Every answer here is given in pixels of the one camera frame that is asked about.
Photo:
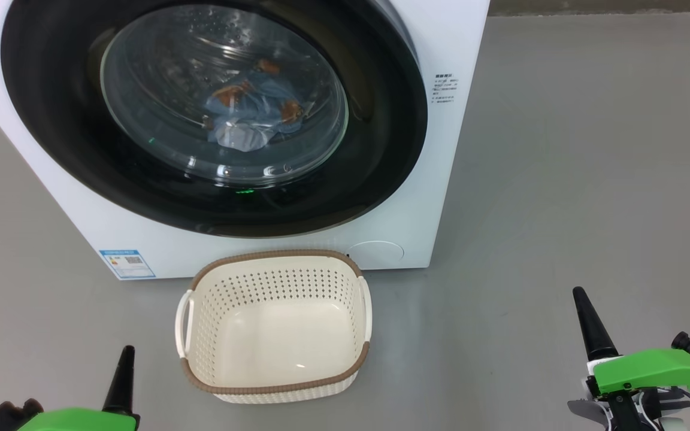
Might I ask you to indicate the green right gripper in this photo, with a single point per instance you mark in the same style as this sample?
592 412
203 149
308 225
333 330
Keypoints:
650 371

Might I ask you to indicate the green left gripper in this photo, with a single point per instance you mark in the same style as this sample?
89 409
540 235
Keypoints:
81 421

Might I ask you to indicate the black round glass washer door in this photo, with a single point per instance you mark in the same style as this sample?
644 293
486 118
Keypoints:
51 120

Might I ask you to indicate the white front-load washing machine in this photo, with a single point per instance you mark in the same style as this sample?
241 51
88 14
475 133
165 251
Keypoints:
453 179

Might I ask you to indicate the blue white energy label sticker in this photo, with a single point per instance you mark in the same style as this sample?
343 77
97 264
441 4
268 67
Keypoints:
127 264

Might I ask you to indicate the cream perforated laundry basket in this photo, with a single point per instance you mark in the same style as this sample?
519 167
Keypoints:
273 335

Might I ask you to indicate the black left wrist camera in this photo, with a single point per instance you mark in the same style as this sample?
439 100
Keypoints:
3 416

